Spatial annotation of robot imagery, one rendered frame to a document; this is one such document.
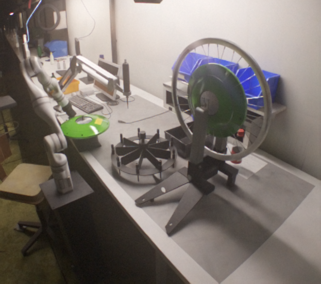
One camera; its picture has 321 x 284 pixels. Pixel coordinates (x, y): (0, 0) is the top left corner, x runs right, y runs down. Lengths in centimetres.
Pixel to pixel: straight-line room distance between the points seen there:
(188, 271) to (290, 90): 105
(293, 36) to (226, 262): 112
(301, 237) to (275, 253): 15
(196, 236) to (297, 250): 40
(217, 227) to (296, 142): 72
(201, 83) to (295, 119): 67
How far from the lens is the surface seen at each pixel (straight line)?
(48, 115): 125
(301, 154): 155
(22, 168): 210
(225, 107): 97
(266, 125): 92
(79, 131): 145
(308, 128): 147
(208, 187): 111
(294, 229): 117
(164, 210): 113
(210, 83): 99
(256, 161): 149
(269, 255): 104
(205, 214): 112
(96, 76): 161
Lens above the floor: 173
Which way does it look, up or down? 24 degrees down
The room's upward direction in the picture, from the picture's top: 1 degrees counter-clockwise
